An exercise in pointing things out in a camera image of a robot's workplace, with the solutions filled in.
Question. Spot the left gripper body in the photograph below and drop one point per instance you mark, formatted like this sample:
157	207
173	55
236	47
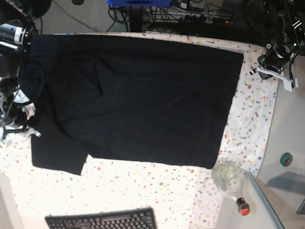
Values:
271	62

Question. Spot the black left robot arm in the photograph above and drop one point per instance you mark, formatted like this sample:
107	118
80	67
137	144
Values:
276	22

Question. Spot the green tape roll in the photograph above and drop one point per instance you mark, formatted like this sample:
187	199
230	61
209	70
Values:
286	159

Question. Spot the black computer keyboard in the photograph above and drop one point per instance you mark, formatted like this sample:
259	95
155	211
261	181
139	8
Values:
143	218

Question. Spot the grey metal bar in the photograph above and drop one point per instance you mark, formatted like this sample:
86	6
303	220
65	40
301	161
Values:
262	214

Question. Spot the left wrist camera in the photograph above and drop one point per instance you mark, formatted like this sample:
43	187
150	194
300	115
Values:
289	85

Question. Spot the black t-shirt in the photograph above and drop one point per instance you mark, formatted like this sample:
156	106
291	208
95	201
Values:
127	98

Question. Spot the clear bottle with orange cap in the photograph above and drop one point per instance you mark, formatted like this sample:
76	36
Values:
229	180

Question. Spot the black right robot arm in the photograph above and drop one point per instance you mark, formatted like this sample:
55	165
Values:
16	30

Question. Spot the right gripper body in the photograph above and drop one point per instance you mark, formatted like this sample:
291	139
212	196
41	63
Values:
15	114

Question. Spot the blue box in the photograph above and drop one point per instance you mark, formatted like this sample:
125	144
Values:
138	3

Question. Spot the terrazzo pattern tablecloth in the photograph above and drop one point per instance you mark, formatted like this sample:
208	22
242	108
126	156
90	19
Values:
182	197

